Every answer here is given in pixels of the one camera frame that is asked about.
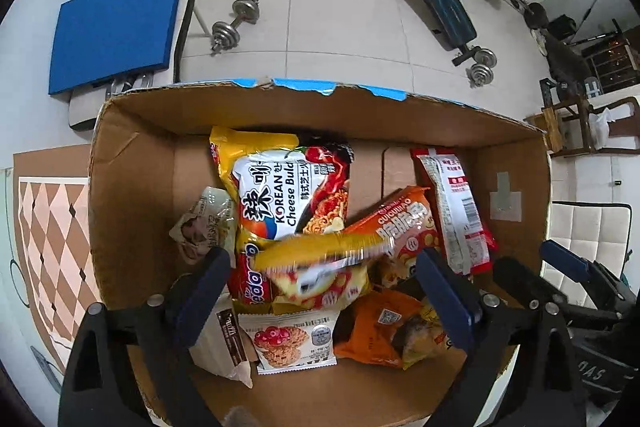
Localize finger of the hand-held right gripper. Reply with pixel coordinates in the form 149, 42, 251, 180
492, 256, 566, 309
540, 239, 638, 318

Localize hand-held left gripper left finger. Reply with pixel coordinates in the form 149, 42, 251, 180
59, 246, 232, 427

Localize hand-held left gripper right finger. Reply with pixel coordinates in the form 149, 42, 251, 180
414, 247, 587, 427

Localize small yellow snack packet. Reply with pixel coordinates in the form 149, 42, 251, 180
372, 254, 420, 292

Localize yellow green snack packet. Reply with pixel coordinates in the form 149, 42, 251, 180
395, 299, 452, 369

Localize small beige snack packet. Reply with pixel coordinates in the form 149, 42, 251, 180
169, 186, 239, 267

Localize plain orange snack packet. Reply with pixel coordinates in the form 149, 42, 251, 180
332, 291, 426, 370

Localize orange printed snack packet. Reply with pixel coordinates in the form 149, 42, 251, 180
340, 186, 446, 280

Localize red white snack packet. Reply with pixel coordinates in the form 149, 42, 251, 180
410, 148, 501, 276

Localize white cookie packet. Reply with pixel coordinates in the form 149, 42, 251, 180
237, 308, 342, 376

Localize cardboard box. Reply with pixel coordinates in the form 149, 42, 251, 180
89, 77, 553, 427

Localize yellow cartoon snack packet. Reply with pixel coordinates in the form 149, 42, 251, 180
252, 229, 393, 314

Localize white red noodle packet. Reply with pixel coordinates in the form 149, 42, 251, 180
232, 143, 357, 242

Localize large yellow snack packet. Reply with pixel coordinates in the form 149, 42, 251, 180
208, 125, 301, 314

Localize wooden stool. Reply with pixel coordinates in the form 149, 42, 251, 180
525, 96, 640, 158

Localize white plastic bag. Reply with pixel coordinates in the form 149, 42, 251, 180
589, 106, 622, 138

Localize checkered printed mat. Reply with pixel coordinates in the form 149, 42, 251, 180
11, 144, 103, 373

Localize blue grey device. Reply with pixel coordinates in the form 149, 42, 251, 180
31, 346, 65, 384

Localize black bag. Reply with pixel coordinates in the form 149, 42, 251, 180
542, 29, 593, 82

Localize dark storage shelf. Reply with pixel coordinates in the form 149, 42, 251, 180
581, 26, 640, 94

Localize metal dumbbell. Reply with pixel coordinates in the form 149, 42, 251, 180
210, 0, 261, 54
452, 47, 499, 86

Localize black weight plate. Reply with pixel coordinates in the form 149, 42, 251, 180
522, 1, 549, 30

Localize blue foam mat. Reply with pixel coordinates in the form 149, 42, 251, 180
47, 0, 184, 96

